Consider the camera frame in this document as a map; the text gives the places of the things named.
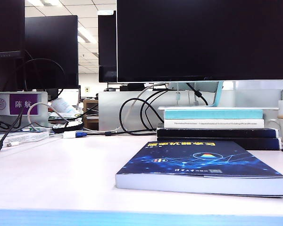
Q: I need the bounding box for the teal spine book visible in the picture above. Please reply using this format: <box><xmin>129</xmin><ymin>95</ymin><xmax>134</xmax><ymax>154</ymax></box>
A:
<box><xmin>164</xmin><ymin>109</ymin><xmax>264</xmax><ymax>120</ymax></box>

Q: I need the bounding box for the black monitor with thin bezel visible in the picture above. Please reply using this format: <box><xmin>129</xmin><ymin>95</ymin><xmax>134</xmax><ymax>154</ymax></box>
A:
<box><xmin>0</xmin><ymin>0</ymin><xmax>26</xmax><ymax>91</ymax></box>

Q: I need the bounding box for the white monitor cable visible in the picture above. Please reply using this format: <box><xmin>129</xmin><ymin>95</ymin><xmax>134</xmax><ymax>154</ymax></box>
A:
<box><xmin>83</xmin><ymin>82</ymin><xmax>166</xmax><ymax>135</ymax></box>

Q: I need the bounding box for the dark navy book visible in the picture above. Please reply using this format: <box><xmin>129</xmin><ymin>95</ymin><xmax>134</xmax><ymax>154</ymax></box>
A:
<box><xmin>156</xmin><ymin>137</ymin><xmax>283</xmax><ymax>151</ymax></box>
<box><xmin>156</xmin><ymin>127</ymin><xmax>280</xmax><ymax>139</ymax></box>

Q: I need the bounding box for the blue cover paperback book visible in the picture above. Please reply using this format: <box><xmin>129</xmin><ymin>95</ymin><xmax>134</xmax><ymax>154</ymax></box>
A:
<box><xmin>115</xmin><ymin>140</ymin><xmax>283</xmax><ymax>197</ymax></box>

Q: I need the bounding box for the silver monitor base plate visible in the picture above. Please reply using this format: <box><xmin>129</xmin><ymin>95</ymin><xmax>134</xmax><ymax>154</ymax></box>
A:
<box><xmin>157</xmin><ymin>105</ymin><xmax>280</xmax><ymax>111</ymax></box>

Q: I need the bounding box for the large black AOC monitor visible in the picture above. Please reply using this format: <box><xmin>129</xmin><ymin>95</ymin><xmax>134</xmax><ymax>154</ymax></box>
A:
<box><xmin>116</xmin><ymin>0</ymin><xmax>283</xmax><ymax>83</ymax></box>

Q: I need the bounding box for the flat white box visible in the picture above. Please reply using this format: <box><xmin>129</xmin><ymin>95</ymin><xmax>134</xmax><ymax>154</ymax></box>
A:
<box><xmin>0</xmin><ymin>130</ymin><xmax>50</xmax><ymax>145</ymax></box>

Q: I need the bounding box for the white looped cable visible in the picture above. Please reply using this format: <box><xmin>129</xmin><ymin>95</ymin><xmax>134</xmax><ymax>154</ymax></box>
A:
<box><xmin>27</xmin><ymin>102</ymin><xmax>70</xmax><ymax>133</ymax></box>

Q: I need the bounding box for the white spine book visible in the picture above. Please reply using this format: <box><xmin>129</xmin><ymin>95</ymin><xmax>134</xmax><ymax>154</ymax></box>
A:
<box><xmin>163</xmin><ymin>119</ymin><xmax>266</xmax><ymax>129</ymax></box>

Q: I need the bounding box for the light blue monitor stand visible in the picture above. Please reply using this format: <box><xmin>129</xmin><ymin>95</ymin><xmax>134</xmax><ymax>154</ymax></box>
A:
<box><xmin>212</xmin><ymin>81</ymin><xmax>225</xmax><ymax>108</ymax></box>

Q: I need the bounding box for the silver desk partition panel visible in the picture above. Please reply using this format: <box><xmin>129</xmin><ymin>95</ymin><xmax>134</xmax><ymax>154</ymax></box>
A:
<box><xmin>98</xmin><ymin>89</ymin><xmax>283</xmax><ymax>131</ymax></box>

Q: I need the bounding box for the black cable with ferrite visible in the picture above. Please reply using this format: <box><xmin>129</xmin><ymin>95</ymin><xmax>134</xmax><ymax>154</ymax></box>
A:
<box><xmin>186</xmin><ymin>82</ymin><xmax>209</xmax><ymax>106</ymax></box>

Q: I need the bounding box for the black looped cable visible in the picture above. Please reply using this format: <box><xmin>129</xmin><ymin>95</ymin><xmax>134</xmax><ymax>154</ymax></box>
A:
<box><xmin>104</xmin><ymin>89</ymin><xmax>169</xmax><ymax>137</ymax></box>

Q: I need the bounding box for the black monitor seen from behind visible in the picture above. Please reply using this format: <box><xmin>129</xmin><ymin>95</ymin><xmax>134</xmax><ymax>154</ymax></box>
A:
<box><xmin>25</xmin><ymin>15</ymin><xmax>79</xmax><ymax>90</ymax></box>

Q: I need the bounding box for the white and blue VGA adapter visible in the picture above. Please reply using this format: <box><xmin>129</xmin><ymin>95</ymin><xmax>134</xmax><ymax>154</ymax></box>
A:
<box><xmin>63</xmin><ymin>131</ymin><xmax>88</xmax><ymax>139</ymax></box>

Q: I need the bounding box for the purple and white name plate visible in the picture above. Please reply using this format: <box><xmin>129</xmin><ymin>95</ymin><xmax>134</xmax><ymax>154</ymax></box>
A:
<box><xmin>0</xmin><ymin>92</ymin><xmax>49</xmax><ymax>117</ymax></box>

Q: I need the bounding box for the black round device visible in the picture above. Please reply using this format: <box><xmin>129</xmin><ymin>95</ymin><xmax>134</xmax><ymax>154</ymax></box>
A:
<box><xmin>52</xmin><ymin>121</ymin><xmax>84</xmax><ymax>134</ymax></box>

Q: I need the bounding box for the narrow black background monitor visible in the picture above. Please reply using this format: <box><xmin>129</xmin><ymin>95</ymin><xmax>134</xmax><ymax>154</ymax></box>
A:
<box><xmin>98</xmin><ymin>10</ymin><xmax>118</xmax><ymax>83</ymax></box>

